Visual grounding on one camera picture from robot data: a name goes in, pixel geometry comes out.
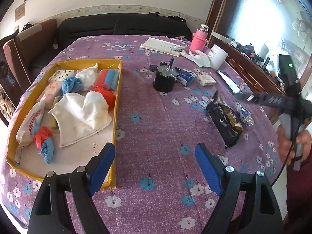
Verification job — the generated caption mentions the black snack bag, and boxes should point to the black snack bag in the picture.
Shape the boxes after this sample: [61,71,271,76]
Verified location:
[206,90,243,147]

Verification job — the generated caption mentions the blue cloth with red bag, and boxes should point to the blue cloth with red bag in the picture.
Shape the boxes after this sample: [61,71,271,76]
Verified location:
[31,126,54,164]

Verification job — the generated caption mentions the white red printed bag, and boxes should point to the white red printed bag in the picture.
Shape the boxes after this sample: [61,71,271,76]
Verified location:
[16,100,45,149]

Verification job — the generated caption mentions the yellow green sponge pack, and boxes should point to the yellow green sponge pack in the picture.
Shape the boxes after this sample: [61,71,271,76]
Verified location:
[51,96,62,130]

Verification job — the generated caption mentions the cream white cloth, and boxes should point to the cream white cloth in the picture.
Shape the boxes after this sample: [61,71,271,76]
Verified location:
[49,91,112,147]

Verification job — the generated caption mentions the small beige tissue pack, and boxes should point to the small beige tissue pack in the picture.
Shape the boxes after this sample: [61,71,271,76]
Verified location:
[196,74,216,87]

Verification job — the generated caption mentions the pink tissue pack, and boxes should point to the pink tissue pack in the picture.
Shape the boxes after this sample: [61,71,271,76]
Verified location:
[36,81,62,109]

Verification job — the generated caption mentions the red plastic bag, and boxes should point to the red plastic bag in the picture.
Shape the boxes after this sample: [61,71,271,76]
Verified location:
[89,85,116,110]

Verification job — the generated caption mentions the blue microfiber cloth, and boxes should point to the blue microfiber cloth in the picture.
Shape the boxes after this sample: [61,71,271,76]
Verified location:
[62,77,83,95]

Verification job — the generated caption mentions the white towel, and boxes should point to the white towel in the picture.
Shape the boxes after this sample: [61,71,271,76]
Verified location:
[75,63,98,91]

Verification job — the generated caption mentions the red and blue sponge pack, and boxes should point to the red and blue sponge pack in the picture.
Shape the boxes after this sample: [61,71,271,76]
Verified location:
[95,69,120,91]

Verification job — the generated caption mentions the white patterned tissue pack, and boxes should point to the white patterned tissue pack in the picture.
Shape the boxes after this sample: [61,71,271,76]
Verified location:
[48,70,76,82]

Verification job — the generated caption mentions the person right hand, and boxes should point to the person right hand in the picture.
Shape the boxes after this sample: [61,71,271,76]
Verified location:
[277,125,312,167]

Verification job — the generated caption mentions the wooden side cabinet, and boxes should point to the wooden side cabinet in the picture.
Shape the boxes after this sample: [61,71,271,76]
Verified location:
[207,34,303,123]

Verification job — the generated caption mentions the black smartphone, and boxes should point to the black smartphone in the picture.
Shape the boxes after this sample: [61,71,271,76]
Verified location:
[216,70,243,95]

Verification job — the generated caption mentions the white plastic bucket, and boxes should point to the white plastic bucket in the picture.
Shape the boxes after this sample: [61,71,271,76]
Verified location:
[210,44,228,70]

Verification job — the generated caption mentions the yellow cardboard box tray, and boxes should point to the yellow cardboard box tray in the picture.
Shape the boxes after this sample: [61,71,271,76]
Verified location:
[6,59,122,181]

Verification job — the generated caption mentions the white work gloves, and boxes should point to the white work gloves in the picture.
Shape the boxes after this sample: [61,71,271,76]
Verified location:
[180,50,211,68]

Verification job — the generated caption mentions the pink thermos bottle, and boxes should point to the pink thermos bottle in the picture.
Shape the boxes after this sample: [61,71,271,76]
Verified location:
[190,24,209,52]

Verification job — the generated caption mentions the purple floral tablecloth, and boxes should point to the purple floral tablecloth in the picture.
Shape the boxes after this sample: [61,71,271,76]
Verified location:
[0,34,284,234]

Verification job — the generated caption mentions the white paper booklet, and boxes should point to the white paper booklet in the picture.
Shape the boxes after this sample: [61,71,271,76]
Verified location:
[140,37,187,57]

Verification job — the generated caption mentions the dark wooden chair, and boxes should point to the dark wooden chair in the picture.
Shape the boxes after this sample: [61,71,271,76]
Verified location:
[1,29,31,108]

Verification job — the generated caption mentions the black leather sofa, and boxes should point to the black leather sofa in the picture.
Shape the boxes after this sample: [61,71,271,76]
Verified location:
[57,13,192,49]

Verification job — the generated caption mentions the black camera stand device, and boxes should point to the black camera stand device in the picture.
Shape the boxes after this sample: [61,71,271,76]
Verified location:
[149,58,177,93]

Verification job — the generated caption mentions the small wall plaque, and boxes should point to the small wall plaque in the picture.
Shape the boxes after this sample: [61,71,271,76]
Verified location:
[14,2,26,22]

